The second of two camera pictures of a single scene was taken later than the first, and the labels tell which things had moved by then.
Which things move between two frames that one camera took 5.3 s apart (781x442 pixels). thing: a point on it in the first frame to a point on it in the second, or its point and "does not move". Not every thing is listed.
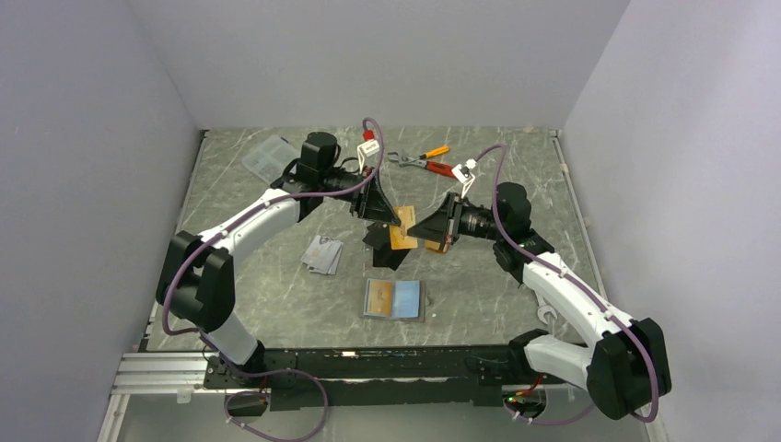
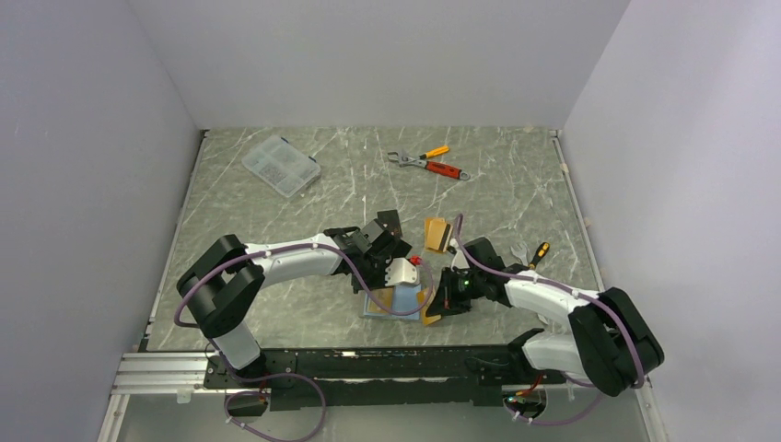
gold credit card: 400,239 to 422,299
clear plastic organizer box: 270,157 does not move
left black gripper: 369,203 to 384,262
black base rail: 366,378 does not move
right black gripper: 440,225 to 446,302
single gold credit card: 380,295 does not move
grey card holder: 394,299 does not move
